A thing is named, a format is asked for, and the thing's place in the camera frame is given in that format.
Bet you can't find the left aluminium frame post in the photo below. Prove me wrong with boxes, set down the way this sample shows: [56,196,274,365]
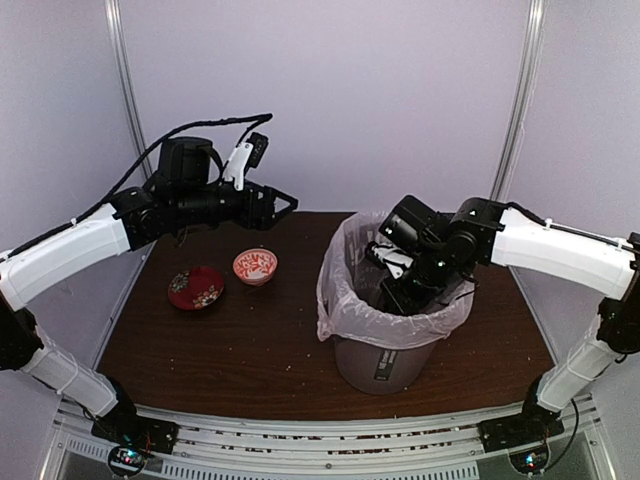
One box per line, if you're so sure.
[104,0,146,154]

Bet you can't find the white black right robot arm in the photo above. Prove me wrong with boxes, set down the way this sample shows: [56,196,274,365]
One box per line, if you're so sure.
[365,195,639,442]

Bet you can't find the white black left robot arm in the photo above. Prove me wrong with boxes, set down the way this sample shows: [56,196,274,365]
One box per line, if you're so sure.
[1,133,298,444]

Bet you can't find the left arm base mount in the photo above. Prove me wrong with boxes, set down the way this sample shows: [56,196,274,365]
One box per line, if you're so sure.
[84,412,179,479]

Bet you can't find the mauve plastic trash bin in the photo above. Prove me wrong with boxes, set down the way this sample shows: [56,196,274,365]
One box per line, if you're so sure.
[332,212,471,396]

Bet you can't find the aluminium front rail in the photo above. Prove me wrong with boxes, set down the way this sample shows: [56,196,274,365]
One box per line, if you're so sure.
[39,394,616,480]

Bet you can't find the red floral plate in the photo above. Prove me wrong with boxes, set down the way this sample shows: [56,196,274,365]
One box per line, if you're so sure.
[167,266,225,311]

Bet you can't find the right aluminium frame post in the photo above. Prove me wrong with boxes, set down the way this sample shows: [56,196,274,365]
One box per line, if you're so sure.
[490,0,547,202]

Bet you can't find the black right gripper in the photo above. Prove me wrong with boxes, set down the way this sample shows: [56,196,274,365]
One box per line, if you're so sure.
[380,244,458,320]

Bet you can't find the red white patterned bowl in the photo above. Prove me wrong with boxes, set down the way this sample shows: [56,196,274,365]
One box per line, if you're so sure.
[232,248,278,286]

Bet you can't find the aluminium frame post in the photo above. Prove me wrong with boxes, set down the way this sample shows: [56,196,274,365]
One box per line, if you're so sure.
[104,0,146,154]
[490,0,547,202]

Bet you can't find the pink translucent plastic bag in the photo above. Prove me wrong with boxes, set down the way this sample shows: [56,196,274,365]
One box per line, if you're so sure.
[316,212,475,350]

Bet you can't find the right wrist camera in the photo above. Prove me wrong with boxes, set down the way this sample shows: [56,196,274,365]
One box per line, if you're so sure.
[365,241,413,280]

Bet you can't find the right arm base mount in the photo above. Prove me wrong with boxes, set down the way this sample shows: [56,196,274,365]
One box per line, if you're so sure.
[478,414,565,476]

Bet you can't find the black braided left cable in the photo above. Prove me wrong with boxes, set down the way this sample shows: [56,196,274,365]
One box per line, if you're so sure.
[0,112,274,261]

